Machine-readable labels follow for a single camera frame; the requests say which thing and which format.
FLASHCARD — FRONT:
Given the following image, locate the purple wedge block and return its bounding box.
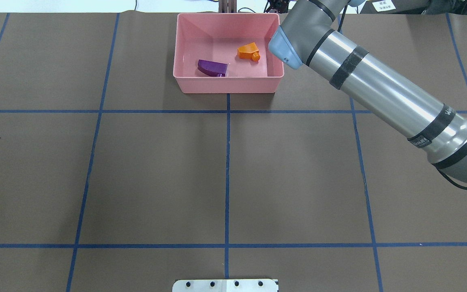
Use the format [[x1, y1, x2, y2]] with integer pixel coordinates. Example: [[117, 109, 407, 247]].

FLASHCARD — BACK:
[[197, 59, 228, 77]]

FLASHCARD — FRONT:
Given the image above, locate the orange wedge block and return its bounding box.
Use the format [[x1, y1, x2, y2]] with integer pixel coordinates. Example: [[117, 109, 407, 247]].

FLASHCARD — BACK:
[[237, 42, 261, 62]]

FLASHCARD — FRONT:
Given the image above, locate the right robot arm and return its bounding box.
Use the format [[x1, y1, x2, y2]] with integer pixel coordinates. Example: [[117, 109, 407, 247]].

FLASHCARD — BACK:
[[269, 0, 467, 190]]

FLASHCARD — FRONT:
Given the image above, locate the pink plastic box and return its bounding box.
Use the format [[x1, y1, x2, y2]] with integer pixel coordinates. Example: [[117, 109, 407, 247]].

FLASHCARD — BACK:
[[173, 13, 284, 94]]

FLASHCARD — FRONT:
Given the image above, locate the white label paper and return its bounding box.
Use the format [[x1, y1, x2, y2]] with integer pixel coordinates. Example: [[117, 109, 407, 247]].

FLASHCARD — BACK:
[[371, 0, 396, 13]]

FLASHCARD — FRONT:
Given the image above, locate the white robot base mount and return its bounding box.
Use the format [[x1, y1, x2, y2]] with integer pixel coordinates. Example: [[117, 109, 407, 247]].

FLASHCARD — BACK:
[[172, 279, 279, 292]]

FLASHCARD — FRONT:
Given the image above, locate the background cables cluster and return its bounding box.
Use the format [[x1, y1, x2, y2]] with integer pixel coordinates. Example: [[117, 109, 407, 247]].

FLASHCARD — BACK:
[[237, 0, 296, 14]]

